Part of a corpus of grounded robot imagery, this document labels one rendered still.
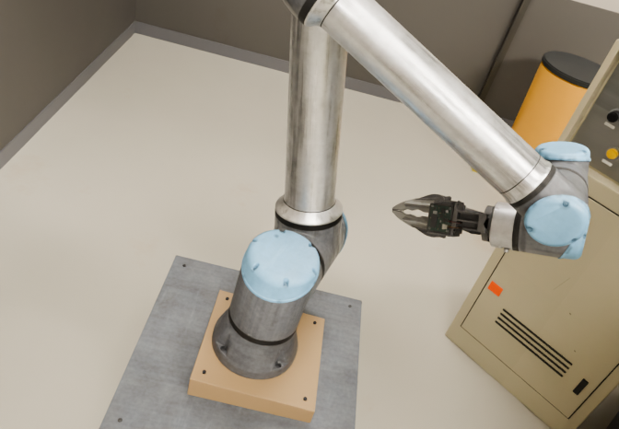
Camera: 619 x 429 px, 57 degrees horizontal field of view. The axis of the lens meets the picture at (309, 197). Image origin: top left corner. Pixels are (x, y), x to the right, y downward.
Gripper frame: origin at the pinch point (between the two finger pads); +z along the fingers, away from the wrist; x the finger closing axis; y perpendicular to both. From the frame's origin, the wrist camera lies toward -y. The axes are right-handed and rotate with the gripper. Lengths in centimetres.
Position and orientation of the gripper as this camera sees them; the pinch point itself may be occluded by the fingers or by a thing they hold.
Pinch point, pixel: (399, 210)
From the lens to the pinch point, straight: 125.8
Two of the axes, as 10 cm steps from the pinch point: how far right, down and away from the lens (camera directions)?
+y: -4.7, -0.5, -8.8
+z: -8.7, -1.3, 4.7
